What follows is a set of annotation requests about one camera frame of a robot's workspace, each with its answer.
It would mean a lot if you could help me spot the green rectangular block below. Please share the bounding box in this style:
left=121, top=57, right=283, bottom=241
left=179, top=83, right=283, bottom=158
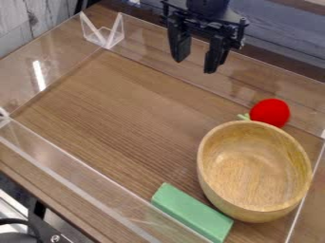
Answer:
left=151, top=182, right=234, bottom=243

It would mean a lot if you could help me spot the red plush strawberry toy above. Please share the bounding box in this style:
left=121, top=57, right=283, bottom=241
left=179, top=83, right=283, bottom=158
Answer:
left=238, top=99, right=290, bottom=128

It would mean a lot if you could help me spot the light wooden bowl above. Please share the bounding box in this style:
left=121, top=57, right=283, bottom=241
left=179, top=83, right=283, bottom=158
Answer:
left=196, top=121, right=313, bottom=223

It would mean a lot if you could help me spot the clear acrylic tray enclosure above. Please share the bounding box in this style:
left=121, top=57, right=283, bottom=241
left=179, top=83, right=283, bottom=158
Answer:
left=0, top=14, right=325, bottom=243

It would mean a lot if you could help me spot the clear acrylic corner bracket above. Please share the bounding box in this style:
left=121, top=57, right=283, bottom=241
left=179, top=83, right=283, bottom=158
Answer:
left=79, top=12, right=124, bottom=49

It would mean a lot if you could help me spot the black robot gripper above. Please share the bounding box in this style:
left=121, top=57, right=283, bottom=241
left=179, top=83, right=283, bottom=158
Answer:
left=162, top=0, right=250, bottom=74

